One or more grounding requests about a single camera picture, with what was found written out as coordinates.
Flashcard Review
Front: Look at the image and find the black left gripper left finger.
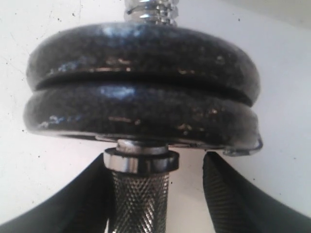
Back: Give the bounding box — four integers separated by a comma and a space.
0, 155, 113, 233

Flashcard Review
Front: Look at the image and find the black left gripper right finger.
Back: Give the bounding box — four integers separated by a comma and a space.
203, 152, 311, 233

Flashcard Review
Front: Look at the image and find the chrome threaded dumbbell bar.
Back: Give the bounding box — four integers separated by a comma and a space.
104, 0, 181, 233

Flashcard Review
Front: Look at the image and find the black weight plate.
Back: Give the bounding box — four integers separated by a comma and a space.
26, 22, 260, 105
24, 83, 263, 156

